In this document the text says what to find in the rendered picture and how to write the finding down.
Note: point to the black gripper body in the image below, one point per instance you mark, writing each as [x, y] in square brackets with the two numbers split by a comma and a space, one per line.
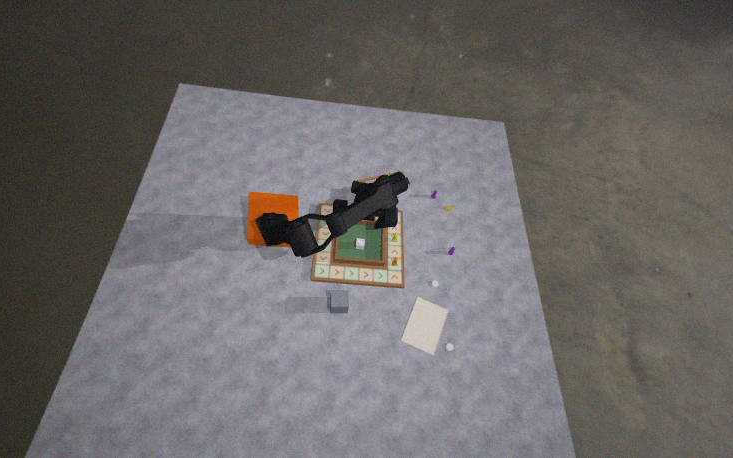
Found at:
[390, 217]

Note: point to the beige flat rectangular sheet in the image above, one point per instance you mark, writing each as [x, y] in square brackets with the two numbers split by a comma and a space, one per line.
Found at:
[424, 326]

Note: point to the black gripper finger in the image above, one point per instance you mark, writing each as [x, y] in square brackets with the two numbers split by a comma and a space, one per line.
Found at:
[379, 224]

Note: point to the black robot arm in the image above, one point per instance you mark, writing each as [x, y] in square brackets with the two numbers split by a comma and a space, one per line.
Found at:
[380, 195]

